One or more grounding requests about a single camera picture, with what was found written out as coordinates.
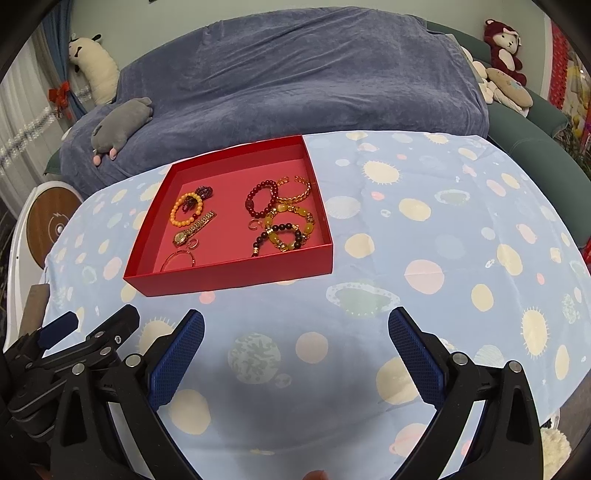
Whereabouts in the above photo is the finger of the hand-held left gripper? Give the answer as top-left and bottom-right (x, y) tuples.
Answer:
(17, 311), (79, 360)
(44, 305), (141, 371)

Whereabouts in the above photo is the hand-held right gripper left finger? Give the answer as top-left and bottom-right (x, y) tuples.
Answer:
(51, 308), (206, 480)

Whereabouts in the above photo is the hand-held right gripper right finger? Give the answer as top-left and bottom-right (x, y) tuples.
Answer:
(388, 306), (544, 480)

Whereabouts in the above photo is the red cardboard box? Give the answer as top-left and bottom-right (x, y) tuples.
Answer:
(122, 134), (335, 298)

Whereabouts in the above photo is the thin gold bangle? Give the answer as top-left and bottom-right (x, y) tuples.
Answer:
(163, 248), (198, 272)

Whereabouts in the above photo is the gold wristwatch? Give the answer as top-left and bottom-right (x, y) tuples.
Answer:
(172, 211), (216, 246)

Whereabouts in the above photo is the orange beaded bracelet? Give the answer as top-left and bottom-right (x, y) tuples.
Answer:
(169, 193), (205, 228)

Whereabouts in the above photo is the black and gold beaded bracelet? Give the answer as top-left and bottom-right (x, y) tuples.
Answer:
(250, 223), (309, 258)

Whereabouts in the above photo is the dark red beaded bracelet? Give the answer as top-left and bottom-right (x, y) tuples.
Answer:
(245, 180), (281, 219)

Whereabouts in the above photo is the yellow chunky stone bracelet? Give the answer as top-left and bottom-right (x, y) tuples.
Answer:
(262, 206), (318, 252)

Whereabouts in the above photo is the white round wooden-top appliance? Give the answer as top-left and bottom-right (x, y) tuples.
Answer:
(9, 180), (84, 287)

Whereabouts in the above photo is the blue planet print tablecloth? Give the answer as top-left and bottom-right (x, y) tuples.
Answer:
(39, 129), (591, 480)

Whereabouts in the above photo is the white fluffy rug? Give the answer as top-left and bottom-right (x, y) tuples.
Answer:
(540, 418), (573, 480)

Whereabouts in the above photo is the grey plush toy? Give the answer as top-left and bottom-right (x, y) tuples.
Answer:
(90, 97), (154, 166)

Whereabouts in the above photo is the light window curtain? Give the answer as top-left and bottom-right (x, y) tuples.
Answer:
(0, 0), (70, 185)

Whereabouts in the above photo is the red ribbon bow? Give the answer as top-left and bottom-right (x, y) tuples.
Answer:
(48, 80), (72, 112)

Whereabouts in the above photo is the green sofa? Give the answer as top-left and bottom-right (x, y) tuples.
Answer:
(425, 21), (585, 185)

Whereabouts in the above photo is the white plush toy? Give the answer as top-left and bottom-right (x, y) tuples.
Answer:
(68, 33), (120, 104)

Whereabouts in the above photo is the beige plush cushion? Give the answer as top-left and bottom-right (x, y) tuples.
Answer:
(471, 46), (534, 116)

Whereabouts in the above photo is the blue covered sofa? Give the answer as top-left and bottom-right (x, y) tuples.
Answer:
(60, 7), (490, 195)

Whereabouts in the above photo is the red monkey plush toy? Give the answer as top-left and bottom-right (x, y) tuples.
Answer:
(484, 18), (527, 86)

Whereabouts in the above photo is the dark garnet beaded bracelet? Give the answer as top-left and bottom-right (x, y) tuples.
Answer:
(178, 184), (216, 214)

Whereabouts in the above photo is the gold chain cuff bracelet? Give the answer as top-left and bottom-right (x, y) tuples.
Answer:
(276, 174), (313, 202)

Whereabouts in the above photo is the red patterned wall strip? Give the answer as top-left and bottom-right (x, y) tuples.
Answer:
(549, 23), (578, 112)

